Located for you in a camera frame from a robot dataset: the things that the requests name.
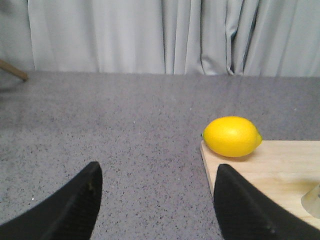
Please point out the grey curtain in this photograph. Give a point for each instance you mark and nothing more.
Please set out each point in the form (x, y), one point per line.
(210, 37)

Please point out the yellow lemon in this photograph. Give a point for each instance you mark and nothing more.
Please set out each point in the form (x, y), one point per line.
(232, 136)

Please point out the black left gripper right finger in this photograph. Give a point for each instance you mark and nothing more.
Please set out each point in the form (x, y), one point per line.
(245, 213)

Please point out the clear glass beaker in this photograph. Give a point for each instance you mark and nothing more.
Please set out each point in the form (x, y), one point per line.
(311, 202)

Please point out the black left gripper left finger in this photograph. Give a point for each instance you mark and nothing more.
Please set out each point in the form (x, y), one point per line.
(68, 214)

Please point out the wooden leg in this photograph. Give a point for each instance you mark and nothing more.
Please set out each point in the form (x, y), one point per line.
(13, 70)

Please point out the wooden cutting board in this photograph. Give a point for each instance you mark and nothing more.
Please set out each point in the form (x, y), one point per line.
(284, 170)

